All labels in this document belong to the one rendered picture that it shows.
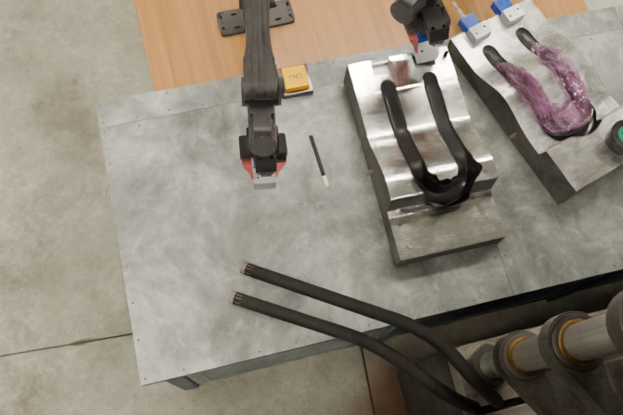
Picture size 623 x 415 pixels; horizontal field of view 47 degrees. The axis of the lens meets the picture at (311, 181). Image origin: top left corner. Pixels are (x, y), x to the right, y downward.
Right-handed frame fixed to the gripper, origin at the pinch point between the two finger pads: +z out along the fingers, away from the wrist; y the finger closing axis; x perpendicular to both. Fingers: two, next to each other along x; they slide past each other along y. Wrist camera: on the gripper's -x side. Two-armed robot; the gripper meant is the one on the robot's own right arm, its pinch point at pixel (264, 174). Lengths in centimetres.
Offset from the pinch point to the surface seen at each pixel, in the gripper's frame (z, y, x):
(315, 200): 13.4, 12.3, 3.2
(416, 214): 11.2, 35.0, -5.9
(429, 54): -13.2, 42.0, 23.4
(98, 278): 84, -56, 41
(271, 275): 17.5, -0.2, -15.2
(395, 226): 12.3, 29.6, -8.1
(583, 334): -20, 45, -60
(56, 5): 36, -72, 139
